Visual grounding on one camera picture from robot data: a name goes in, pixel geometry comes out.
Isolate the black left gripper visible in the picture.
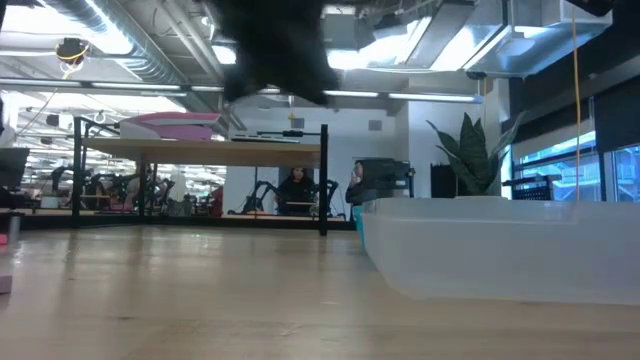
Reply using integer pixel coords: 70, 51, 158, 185
209, 0, 341, 107

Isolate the black horizontal bar device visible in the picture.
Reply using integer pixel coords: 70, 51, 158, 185
256, 129, 321, 138

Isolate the black perforated crate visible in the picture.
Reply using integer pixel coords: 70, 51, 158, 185
502, 174, 564, 202

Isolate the thick pink foam board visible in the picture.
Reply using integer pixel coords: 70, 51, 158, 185
149, 124, 217, 142

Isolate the grey metal post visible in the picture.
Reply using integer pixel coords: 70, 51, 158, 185
7, 212, 23, 246

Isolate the wooden background table top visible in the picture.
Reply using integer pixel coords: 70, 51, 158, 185
82, 138, 322, 168

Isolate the translucent plastic box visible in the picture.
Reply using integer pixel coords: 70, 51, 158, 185
362, 197, 640, 306

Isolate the dark monitor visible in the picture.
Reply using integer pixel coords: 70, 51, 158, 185
0, 147, 31, 209

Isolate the yellow hanging cable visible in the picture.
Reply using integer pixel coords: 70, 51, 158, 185
571, 9, 584, 202

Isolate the standing person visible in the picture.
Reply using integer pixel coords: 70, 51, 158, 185
344, 159, 366, 206

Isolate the thin pink foam board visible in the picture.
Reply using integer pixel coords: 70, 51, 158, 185
127, 112, 224, 127

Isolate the black vertical frame post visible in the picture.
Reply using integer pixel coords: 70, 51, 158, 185
319, 123, 330, 237
72, 117, 83, 229

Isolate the grey ceiling box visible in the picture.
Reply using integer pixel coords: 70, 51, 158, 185
324, 13, 359, 51

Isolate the ceiling device with yellow cable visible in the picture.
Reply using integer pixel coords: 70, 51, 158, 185
54, 37, 92, 66

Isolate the black machine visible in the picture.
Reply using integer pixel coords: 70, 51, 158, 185
357, 157, 417, 201

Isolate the green snake plant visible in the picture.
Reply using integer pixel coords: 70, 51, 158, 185
426, 112, 526, 197

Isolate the black cabinet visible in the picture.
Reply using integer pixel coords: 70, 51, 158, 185
430, 163, 457, 199

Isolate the seated person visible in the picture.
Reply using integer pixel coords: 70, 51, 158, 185
274, 167, 320, 216

